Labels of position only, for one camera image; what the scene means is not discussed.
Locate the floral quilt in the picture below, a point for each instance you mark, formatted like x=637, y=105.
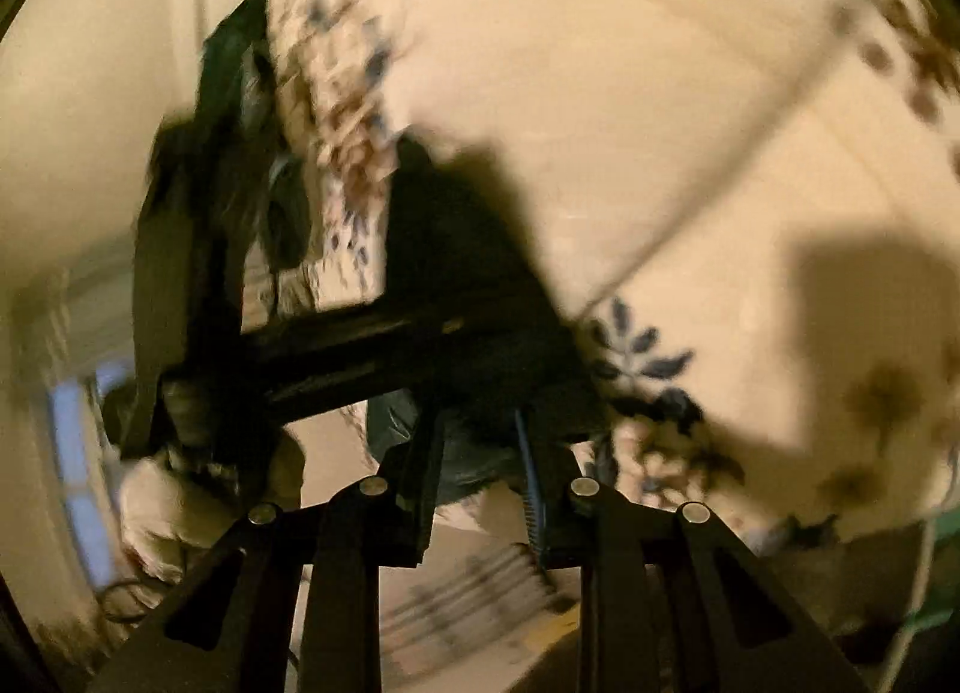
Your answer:
x=600, y=100

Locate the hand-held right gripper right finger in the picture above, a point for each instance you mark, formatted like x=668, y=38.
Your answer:
x=536, y=498

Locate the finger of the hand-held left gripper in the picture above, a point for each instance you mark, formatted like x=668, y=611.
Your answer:
x=390, y=384
x=390, y=334

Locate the window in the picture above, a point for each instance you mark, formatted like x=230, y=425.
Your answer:
x=75, y=453

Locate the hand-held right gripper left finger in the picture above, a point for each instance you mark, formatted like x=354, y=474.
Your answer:
x=409, y=483

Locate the dark blue jeans pants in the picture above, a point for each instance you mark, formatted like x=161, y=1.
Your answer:
x=465, y=460

